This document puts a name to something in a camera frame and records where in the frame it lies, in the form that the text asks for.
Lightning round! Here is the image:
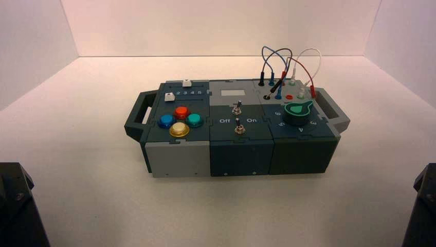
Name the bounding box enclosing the teal push button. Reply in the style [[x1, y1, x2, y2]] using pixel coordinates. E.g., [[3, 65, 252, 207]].
[[185, 113, 204, 129]]

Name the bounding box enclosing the blue jumper cable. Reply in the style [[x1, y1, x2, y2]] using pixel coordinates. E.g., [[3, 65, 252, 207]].
[[261, 46, 294, 100]]

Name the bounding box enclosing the green rotary knob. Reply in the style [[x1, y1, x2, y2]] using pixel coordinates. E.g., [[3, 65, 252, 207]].
[[283, 100, 316, 127]]

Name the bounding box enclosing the blue push button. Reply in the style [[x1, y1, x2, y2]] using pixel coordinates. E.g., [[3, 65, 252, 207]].
[[157, 114, 176, 129]]

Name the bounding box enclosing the teal and grey task box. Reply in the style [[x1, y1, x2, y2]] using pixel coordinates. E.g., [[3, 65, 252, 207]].
[[124, 79, 351, 179]]

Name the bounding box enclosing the white jumper cable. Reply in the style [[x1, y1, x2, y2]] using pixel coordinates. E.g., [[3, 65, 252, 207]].
[[289, 48, 322, 99]]

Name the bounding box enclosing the black jumper cable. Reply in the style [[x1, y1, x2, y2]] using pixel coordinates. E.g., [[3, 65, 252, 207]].
[[258, 48, 294, 100]]

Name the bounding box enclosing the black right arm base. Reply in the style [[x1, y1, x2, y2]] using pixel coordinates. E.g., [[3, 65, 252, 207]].
[[402, 163, 436, 247]]

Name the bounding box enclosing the red push button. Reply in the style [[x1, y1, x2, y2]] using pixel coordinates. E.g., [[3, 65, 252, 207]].
[[173, 105, 191, 120]]

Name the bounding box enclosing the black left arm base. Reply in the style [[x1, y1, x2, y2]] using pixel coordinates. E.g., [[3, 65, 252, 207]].
[[0, 162, 51, 247]]

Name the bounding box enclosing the red jumper cable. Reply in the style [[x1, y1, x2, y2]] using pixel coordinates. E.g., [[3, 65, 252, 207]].
[[280, 57, 317, 96]]

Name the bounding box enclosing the yellow push button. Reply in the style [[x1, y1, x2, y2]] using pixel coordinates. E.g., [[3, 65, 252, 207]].
[[169, 122, 190, 138]]

